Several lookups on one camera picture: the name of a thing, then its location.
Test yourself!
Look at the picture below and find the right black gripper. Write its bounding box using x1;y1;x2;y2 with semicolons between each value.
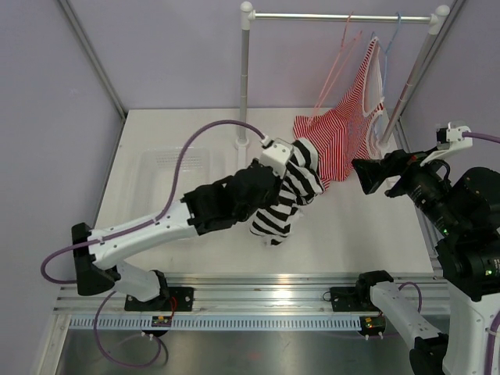
352;144;465;235

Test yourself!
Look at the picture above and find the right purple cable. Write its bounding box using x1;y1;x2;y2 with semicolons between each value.
462;131;500;142

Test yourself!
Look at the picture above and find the white metal clothes rack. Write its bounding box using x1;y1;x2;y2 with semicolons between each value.
239;1;452;145

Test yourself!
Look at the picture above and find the aluminium frame post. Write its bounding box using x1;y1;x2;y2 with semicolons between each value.
55;0;127;123
393;0;467;120

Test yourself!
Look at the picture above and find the left aluminium frame post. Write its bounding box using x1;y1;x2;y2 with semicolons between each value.
55;0;127;123

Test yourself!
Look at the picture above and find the red white striped tank top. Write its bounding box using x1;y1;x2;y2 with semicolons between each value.
293;37;384;188

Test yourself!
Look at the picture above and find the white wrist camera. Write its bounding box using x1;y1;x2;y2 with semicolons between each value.
259;135;294;179
420;120;473;166

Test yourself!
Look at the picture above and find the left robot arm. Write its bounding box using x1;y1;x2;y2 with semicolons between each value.
72;159;286;311

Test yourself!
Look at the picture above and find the white slotted cable duct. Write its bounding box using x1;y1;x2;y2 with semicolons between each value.
70;315;361;331

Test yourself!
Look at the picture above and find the pink plastic hanger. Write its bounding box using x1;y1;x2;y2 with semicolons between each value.
306;12;363;126

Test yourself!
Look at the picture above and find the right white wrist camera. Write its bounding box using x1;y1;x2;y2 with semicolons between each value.
420;120;473;166

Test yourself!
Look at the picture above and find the blue plastic hanger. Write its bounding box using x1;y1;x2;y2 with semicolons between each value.
369;12;402;146

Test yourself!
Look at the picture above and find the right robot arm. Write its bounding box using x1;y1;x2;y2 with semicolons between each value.
328;150;499;374

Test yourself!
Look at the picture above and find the black white striped tank top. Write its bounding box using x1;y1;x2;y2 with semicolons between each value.
249;137;324;247

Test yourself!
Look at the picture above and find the clear plastic basket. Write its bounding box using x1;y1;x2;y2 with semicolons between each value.
128;147;225;219

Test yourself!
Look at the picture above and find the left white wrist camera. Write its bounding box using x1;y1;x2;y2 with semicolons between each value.
259;135;294;179

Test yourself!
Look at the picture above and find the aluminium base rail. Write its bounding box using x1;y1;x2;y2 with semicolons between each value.
52;273;450;316

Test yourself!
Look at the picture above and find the right aluminium frame post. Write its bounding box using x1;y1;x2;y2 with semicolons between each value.
393;0;467;120

